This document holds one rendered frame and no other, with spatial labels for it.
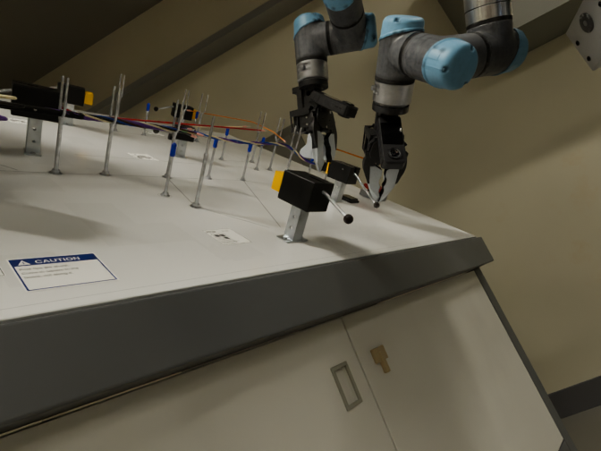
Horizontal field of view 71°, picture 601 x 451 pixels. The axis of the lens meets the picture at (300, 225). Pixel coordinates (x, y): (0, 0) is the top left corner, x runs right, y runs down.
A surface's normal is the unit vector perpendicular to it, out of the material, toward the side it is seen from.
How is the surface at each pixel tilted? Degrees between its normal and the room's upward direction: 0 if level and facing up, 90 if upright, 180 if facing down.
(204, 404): 90
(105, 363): 90
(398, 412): 90
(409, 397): 90
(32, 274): 50
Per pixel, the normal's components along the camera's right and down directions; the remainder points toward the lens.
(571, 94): -0.28, -0.18
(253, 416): 0.66, -0.46
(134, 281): 0.26, -0.92
